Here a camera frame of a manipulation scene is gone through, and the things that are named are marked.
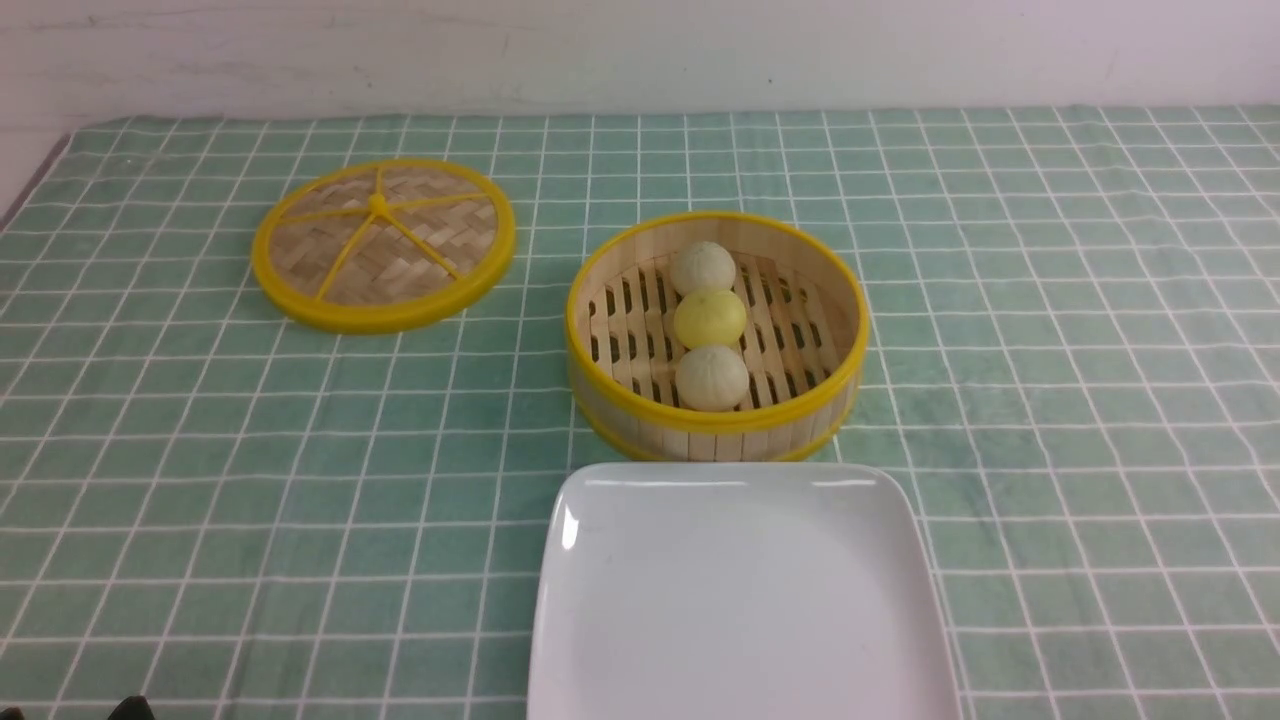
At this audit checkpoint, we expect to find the white steamed bun front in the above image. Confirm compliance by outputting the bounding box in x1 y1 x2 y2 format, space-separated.
675 345 750 413

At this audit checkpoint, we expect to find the white steamed bun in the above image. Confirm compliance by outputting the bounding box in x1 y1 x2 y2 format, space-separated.
675 345 750 413
667 241 739 296

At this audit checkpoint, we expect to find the yellow steamed bun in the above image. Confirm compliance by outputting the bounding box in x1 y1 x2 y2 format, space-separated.
673 290 748 350

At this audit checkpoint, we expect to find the white steamed bun back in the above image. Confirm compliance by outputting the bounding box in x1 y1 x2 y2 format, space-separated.
667 241 739 296

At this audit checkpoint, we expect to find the white square plate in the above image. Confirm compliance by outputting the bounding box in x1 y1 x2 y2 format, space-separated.
526 462 963 719

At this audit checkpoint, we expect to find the yellow-rimmed bamboo steamer basket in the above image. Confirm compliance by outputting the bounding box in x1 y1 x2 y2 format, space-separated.
564 211 870 462

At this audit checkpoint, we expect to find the yellow bamboo steamer lid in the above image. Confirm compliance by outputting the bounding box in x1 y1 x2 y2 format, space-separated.
250 158 517 334

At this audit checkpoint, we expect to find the green checkered tablecloth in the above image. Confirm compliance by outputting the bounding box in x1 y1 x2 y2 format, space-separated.
1 106 1279 719

